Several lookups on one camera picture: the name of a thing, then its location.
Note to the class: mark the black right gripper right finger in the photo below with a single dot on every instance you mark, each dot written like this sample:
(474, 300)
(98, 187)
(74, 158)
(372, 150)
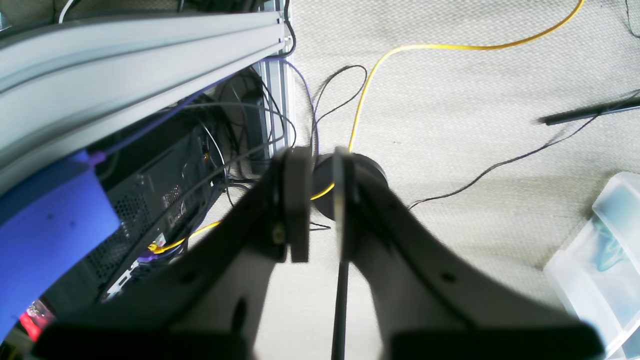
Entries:
(430, 304)

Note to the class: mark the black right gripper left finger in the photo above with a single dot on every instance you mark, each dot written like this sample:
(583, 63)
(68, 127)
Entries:
(208, 304)

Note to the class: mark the black computer tower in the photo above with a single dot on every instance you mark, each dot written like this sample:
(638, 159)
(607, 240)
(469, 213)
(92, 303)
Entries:
(146, 184)

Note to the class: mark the clear plastic bin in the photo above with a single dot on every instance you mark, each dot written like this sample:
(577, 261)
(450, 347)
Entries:
(597, 275)

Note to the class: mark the black round stand base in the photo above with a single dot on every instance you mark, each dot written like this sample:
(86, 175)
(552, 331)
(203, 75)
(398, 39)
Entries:
(322, 178)

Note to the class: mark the blue box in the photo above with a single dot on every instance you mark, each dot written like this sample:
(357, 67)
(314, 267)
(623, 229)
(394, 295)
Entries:
(49, 222)

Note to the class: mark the grey aluminium table frame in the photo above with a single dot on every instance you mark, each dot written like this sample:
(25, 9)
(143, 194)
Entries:
(66, 86)

